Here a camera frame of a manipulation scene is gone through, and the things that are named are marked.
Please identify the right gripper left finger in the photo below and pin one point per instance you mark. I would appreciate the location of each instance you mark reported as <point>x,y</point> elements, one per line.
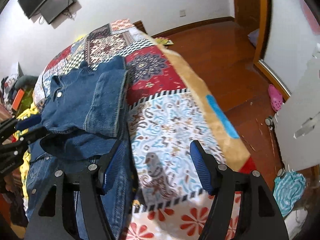
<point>89,202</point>

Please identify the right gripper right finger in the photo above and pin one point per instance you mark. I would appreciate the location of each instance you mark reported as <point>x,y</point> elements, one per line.
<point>259,214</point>

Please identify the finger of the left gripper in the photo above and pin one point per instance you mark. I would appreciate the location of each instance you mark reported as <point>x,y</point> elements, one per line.
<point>28,122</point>

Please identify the blue denim jacket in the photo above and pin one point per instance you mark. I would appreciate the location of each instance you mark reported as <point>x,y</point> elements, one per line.
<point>84,115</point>

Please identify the orange box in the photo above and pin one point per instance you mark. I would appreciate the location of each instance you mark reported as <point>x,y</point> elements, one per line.
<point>17,100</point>

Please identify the teal striped cloth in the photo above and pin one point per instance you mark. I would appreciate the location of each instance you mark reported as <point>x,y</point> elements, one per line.
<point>288,189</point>

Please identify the dark grey cushion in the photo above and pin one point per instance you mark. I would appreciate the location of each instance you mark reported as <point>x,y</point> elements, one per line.
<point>26,82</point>

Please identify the pink croc shoe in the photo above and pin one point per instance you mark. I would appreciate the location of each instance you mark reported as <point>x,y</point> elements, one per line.
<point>276,98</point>

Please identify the patchwork patterned bedspread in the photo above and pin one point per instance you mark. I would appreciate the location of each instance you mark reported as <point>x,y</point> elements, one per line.
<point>168,106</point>

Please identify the yellow book on floor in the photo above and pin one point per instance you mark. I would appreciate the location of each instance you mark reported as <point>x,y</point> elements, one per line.
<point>164,41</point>

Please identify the wooden door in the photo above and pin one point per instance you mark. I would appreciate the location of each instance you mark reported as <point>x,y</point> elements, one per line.
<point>253,15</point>

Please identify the white wall socket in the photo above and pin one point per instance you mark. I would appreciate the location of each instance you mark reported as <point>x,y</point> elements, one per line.
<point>182,13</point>

